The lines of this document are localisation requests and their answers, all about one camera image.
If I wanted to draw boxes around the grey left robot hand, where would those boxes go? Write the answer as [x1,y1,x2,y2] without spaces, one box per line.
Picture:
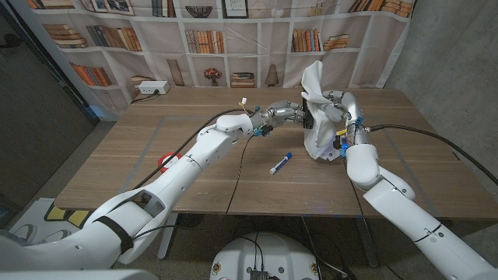
[251,101,314,136]

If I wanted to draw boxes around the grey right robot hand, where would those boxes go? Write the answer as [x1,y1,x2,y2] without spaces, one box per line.
[323,89,373,147]

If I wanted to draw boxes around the black sunglasses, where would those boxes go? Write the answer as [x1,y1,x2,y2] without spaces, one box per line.
[301,97,314,130]

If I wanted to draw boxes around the white cleaning cloth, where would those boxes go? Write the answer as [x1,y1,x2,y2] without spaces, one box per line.
[300,60,342,162]

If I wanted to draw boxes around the blue and white marker pen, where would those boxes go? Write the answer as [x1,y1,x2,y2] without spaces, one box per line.
[269,152,293,175]

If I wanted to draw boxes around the red ribbon reel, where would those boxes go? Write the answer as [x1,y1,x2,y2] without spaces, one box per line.
[157,152,183,174]

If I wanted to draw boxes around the printed bookshelf backdrop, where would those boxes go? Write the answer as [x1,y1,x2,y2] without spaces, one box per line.
[25,0,416,117]

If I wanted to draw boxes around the white power strip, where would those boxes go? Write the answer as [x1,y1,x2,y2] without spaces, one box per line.
[138,80,171,96]

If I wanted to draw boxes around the black round grille under table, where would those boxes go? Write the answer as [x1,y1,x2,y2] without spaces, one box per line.
[179,213,205,230]

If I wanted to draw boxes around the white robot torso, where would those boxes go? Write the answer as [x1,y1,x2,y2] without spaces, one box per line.
[209,232,323,280]

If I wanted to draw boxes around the white floor mat with prints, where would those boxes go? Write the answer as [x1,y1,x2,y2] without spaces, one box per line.
[7,198,102,246]

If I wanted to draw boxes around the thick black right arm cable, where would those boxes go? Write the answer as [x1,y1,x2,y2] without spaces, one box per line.
[369,123,498,187]

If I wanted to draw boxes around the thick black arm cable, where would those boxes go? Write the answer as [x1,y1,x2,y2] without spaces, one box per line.
[132,107,250,191]
[369,123,498,187]

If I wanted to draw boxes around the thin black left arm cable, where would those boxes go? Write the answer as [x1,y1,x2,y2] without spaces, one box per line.
[132,135,256,240]

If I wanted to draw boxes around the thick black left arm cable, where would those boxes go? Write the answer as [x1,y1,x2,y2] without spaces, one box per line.
[132,107,250,191]

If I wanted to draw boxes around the black power strip cable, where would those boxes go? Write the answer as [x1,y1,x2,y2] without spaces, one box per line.
[130,89,160,105]

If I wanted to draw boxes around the black torso cable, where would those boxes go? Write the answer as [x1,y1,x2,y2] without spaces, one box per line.
[237,232,266,271]

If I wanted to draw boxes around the black door handle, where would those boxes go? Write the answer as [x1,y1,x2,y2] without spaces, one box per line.
[0,33,23,50]

